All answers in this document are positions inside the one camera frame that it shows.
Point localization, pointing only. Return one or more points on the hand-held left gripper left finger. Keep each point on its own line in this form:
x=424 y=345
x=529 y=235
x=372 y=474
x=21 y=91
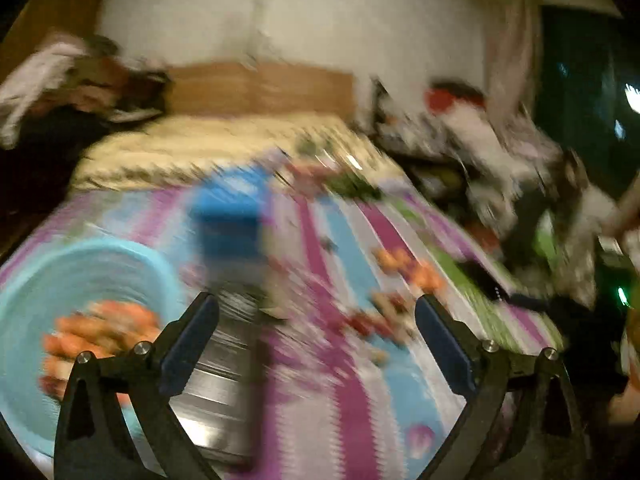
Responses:
x=180 y=355

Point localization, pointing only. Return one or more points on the pile of small jujubes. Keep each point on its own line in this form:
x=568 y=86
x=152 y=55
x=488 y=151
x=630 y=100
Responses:
x=100 y=330

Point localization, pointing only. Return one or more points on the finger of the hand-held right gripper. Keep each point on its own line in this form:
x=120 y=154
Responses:
x=487 y=277

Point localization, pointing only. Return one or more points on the blue cardboard box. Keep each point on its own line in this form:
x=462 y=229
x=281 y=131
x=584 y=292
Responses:
x=230 y=220

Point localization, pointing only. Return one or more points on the wooden headboard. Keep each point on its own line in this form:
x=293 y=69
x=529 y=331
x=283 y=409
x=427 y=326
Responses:
x=260 y=87

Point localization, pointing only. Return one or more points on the brown wooden wardrobe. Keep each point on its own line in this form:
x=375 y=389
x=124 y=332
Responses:
x=55 y=0

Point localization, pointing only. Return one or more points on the pale curtain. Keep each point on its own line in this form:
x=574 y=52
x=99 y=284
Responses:
x=515 y=35

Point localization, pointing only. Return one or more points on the scattered jujubes and kumquats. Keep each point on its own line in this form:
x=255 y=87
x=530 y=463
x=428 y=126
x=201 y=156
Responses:
x=395 y=260

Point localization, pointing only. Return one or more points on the cluttered bedside belongings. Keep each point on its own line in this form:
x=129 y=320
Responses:
x=465 y=125

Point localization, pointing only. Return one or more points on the pile of clothes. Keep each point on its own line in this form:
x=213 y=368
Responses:
x=35 y=75

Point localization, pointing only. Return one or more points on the dark window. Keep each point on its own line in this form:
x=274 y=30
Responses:
x=580 y=85

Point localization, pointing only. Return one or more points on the light blue plastic basin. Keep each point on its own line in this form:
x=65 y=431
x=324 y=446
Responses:
x=30 y=300

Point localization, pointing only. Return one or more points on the green leafy sprig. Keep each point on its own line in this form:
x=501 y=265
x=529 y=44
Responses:
x=350 y=185

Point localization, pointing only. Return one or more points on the striped purple blanket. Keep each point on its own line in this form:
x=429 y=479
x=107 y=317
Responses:
x=350 y=410

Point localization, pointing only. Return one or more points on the cream quilt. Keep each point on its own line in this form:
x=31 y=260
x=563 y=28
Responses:
x=200 y=145

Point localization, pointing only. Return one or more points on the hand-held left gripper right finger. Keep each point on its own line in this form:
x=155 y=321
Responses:
x=445 y=355

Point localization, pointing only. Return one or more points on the shiny steel plate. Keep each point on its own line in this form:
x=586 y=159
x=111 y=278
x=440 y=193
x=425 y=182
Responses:
x=220 y=390

